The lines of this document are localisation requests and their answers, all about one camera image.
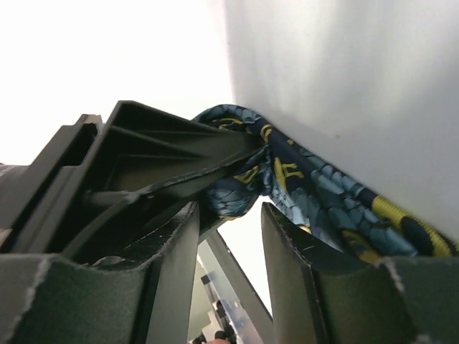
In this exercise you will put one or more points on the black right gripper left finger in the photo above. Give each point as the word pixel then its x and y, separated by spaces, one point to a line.
pixel 145 297

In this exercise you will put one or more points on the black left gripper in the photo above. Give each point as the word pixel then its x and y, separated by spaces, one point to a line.
pixel 99 185

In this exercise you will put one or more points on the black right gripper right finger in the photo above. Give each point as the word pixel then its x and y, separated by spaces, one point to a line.
pixel 321 295

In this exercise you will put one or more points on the blue yellow patterned tie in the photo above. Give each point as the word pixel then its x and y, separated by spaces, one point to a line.
pixel 316 196

